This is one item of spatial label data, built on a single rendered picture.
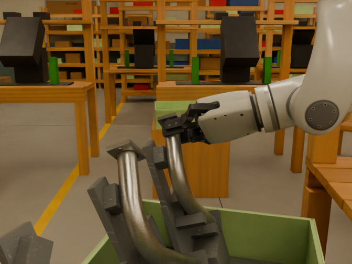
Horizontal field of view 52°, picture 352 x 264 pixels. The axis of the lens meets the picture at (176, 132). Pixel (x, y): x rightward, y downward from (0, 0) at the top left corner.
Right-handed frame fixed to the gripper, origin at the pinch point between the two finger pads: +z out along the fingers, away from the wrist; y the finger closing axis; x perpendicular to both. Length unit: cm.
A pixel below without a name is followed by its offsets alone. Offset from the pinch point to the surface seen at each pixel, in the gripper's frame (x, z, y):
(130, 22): -571, 195, -409
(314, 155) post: -26, -32, -78
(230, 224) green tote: 11.0, -3.2, -26.7
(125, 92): -463, 247, -496
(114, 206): 18.4, 5.8, 13.5
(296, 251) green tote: 18.0, -16.2, -31.9
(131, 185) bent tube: 15.8, 3.3, 13.5
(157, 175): 7.9, 4.3, -0.4
